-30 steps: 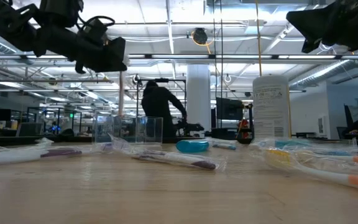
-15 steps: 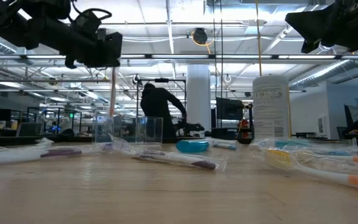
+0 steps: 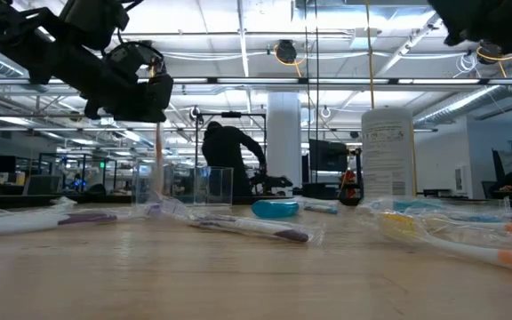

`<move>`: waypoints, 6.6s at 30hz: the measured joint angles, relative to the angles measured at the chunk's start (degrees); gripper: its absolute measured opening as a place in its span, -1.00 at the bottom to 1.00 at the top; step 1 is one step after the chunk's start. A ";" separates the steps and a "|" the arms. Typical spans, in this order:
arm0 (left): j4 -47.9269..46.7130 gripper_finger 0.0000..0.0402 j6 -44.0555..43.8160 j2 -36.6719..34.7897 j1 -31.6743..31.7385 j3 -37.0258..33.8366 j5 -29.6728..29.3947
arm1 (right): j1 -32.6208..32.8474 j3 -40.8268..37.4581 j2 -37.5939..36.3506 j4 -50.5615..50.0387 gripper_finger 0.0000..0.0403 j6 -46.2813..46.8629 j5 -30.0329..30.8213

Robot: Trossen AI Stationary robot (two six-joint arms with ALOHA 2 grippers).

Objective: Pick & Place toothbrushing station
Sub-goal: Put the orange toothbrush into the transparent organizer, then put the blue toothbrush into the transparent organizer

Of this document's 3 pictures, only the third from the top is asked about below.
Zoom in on white wipes canister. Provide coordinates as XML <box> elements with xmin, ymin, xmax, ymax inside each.
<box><xmin>361</xmin><ymin>106</ymin><xmax>418</xmax><ymax>206</ymax></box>

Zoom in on ceiling cord reel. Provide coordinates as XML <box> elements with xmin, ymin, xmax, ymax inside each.
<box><xmin>273</xmin><ymin>38</ymin><xmax>304</xmax><ymax>68</ymax></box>
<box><xmin>476</xmin><ymin>39</ymin><xmax>512</xmax><ymax>68</ymax></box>

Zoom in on green white toothbrush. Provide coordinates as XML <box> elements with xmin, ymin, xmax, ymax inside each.
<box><xmin>449</xmin><ymin>212</ymin><xmax>506</xmax><ymax>224</ymax></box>

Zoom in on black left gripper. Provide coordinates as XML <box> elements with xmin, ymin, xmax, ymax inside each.
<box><xmin>80</xmin><ymin>70</ymin><xmax>175</xmax><ymax>124</ymax></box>

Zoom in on black aluminium table frame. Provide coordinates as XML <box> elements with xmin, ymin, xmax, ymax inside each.
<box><xmin>0</xmin><ymin>191</ymin><xmax>366</xmax><ymax>208</ymax></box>

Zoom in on person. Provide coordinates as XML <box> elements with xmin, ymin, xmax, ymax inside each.
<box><xmin>201</xmin><ymin>120</ymin><xmax>268</xmax><ymax>199</ymax></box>

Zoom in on clear acrylic organizer box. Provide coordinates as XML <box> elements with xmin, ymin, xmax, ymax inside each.
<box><xmin>132</xmin><ymin>162</ymin><xmax>235</xmax><ymax>207</ymax></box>

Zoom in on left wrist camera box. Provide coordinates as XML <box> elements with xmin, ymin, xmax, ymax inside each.
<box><xmin>104</xmin><ymin>40</ymin><xmax>166</xmax><ymax>80</ymax></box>

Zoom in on small blue mouthwash bottle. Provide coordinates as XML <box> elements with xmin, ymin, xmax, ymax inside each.
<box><xmin>251</xmin><ymin>199</ymin><xmax>300</xmax><ymax>220</ymax></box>

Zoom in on black gantry frame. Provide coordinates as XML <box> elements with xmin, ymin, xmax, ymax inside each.
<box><xmin>193</xmin><ymin>110</ymin><xmax>268</xmax><ymax>199</ymax></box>

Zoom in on white pillar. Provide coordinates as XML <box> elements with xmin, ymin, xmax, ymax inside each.
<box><xmin>266</xmin><ymin>92</ymin><xmax>303</xmax><ymax>188</ymax></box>

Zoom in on blue white toothbrush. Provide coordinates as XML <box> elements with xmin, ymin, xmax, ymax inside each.
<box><xmin>298</xmin><ymin>198</ymin><xmax>341</xmax><ymax>216</ymax></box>
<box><xmin>369</xmin><ymin>197</ymin><xmax>451</xmax><ymax>214</ymax></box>

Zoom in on orange red object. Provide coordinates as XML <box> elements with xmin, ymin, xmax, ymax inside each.
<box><xmin>339</xmin><ymin>170</ymin><xmax>358</xmax><ymax>199</ymax></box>

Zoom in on purple white toothbrush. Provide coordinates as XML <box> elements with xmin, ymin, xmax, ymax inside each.
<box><xmin>147</xmin><ymin>197</ymin><xmax>324</xmax><ymax>245</ymax></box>
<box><xmin>0</xmin><ymin>196</ymin><xmax>150</xmax><ymax>236</ymax></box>

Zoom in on black coiled hanging cable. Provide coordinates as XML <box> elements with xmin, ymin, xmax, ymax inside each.
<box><xmin>314</xmin><ymin>0</ymin><xmax>320</xmax><ymax>184</ymax></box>

